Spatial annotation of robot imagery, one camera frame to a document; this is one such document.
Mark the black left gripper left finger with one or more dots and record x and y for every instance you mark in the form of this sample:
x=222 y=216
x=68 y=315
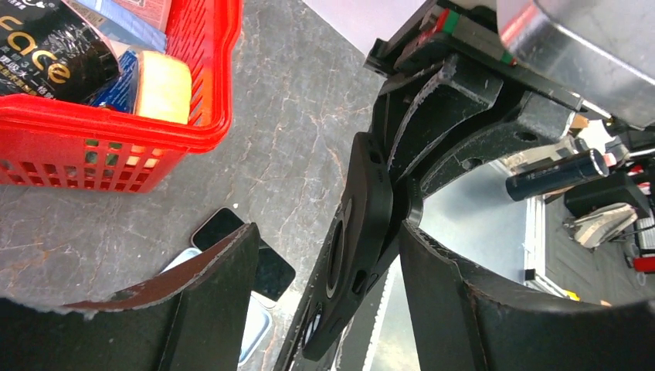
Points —
x=191 y=317

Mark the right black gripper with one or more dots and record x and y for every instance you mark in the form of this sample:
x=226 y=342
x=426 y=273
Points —
x=433 y=128

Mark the black phone from blue case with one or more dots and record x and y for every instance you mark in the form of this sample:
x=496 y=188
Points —
x=271 y=274

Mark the blue box in basket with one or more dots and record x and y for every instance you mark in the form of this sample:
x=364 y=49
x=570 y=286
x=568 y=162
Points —
x=120 y=24

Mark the black packet in basket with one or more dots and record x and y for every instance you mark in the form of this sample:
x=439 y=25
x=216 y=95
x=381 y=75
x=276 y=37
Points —
x=49 y=50

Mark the yellow sponge in basket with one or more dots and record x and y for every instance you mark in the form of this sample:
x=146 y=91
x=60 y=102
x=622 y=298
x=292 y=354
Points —
x=164 y=88

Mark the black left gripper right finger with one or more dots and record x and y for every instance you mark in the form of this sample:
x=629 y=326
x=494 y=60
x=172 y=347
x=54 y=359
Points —
x=465 y=317

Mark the red plastic basket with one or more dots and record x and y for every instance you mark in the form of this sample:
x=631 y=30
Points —
x=102 y=144

